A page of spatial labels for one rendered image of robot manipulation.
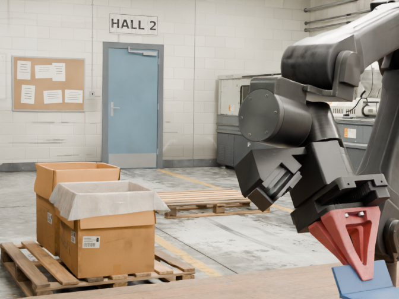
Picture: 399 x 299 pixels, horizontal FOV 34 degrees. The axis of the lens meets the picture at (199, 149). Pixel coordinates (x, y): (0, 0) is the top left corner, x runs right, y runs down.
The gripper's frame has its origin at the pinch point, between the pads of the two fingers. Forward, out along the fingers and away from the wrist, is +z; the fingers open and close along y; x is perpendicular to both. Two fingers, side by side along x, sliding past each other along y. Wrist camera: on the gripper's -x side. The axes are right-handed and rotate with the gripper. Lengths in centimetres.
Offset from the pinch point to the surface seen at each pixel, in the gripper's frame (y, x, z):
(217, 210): -514, 287, -199
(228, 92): -800, 541, -523
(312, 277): -33.1, 18.2, -7.7
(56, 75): -854, 255, -588
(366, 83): -484, 529, -340
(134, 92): -857, 389, -557
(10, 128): -907, 180, -518
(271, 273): -37.3, 13.6, -10.4
